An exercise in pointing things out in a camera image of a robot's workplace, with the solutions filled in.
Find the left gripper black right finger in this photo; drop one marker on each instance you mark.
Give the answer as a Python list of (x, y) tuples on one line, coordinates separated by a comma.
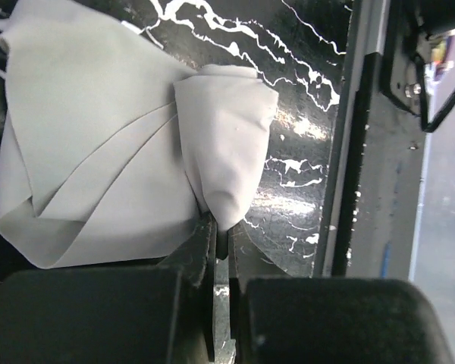
[(276, 318)]

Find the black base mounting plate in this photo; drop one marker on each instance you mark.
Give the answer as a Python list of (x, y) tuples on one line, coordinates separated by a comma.
[(378, 155)]

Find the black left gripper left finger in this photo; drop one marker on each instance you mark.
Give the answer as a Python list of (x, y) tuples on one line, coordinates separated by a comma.
[(135, 313)]

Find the grey underwear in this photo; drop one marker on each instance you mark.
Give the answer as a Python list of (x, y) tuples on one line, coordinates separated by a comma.
[(112, 149)]

